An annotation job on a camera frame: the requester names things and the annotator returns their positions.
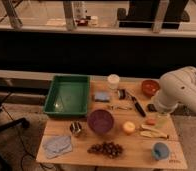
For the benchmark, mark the black whiteboard eraser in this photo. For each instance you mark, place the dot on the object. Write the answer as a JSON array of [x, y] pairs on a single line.
[[151, 108]]

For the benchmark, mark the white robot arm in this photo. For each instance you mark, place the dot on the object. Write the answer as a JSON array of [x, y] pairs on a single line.
[[178, 86]]

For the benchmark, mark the blue sponge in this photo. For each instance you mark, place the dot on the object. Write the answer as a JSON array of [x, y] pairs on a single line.
[[101, 97]]

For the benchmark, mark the white lidded cup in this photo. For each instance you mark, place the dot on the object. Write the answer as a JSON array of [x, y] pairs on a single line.
[[113, 81]]

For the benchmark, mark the small dark can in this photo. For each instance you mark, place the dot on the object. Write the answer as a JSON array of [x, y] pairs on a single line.
[[121, 94]]

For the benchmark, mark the metal fork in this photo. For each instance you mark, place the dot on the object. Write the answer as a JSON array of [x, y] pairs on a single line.
[[111, 107]]

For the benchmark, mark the green plastic tray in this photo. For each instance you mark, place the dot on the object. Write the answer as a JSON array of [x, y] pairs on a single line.
[[68, 96]]

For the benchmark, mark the purple bowl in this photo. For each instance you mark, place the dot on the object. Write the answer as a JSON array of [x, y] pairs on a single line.
[[100, 121]]

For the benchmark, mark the small metal cup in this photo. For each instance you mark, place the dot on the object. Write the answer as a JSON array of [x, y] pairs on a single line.
[[76, 128]]

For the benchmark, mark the yellow apple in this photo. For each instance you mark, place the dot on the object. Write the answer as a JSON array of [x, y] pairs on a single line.
[[128, 127]]

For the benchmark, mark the orange red bowl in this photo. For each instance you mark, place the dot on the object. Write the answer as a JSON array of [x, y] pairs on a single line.
[[149, 87]]

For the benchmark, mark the bunch of dark grapes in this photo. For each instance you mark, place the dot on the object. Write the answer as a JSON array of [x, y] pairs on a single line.
[[109, 149]]

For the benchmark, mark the blue grey cloth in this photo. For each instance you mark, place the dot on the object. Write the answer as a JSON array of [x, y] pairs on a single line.
[[56, 146]]

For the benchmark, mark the red white background machine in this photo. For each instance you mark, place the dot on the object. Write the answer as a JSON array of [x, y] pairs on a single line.
[[81, 17]]

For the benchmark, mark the blue cup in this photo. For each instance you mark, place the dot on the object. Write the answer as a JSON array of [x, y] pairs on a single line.
[[160, 151]]

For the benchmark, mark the black handled knife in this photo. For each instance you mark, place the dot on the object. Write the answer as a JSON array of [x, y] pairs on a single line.
[[136, 104]]

